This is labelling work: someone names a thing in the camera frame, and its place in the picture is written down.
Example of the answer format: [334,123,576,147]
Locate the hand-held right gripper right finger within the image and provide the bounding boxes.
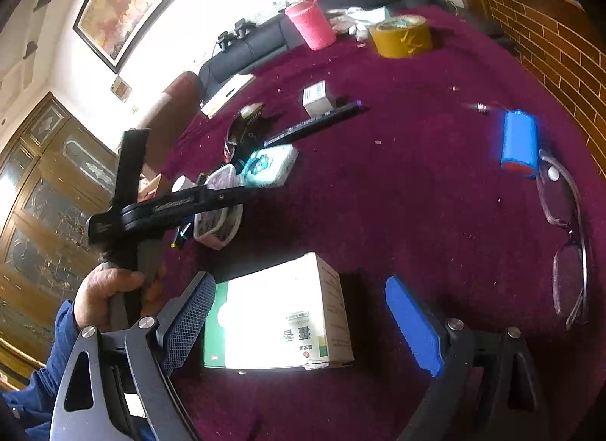
[385,275,552,441]

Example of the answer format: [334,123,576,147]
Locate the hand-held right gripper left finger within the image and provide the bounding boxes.
[50,272,217,441]

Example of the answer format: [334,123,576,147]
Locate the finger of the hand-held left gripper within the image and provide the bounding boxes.
[203,185,250,210]

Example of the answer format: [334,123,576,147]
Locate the clear plastic container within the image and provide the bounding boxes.
[193,165,244,251]

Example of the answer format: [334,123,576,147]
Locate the green and white medicine box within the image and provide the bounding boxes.
[203,252,355,371]

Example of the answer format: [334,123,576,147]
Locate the person's left forearm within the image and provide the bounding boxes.
[0,301,157,441]

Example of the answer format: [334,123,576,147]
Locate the person's left hand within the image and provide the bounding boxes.
[73,263,167,332]

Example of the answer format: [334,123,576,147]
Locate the teal tissue pack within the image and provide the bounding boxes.
[239,144,300,188]

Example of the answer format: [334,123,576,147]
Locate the black snack packet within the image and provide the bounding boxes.
[222,102,266,162]

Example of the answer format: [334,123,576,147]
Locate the wooden glass-door cabinet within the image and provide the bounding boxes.
[0,93,119,378]

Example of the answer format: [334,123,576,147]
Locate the dark red chair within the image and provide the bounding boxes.
[142,70,202,177]

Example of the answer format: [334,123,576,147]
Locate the small white box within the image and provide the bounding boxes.
[302,80,337,119]

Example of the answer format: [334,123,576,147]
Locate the black leather sofa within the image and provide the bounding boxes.
[198,0,446,96]

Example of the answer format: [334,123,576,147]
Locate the eyeglasses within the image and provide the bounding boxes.
[537,150,592,330]

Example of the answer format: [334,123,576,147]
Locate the pink knitted bottle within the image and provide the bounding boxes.
[284,0,337,51]

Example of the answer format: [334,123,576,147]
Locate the blue battery pack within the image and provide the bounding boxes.
[501,109,540,180]

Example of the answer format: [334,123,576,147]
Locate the white cloth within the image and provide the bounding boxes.
[329,6,394,40]

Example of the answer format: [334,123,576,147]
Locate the yellow tape roll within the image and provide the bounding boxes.
[368,15,433,59]

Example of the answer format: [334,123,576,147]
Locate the wooden brick-pattern cabinet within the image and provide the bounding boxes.
[466,0,606,177]

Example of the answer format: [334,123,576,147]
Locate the wall switch plate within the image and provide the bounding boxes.
[110,76,132,102]

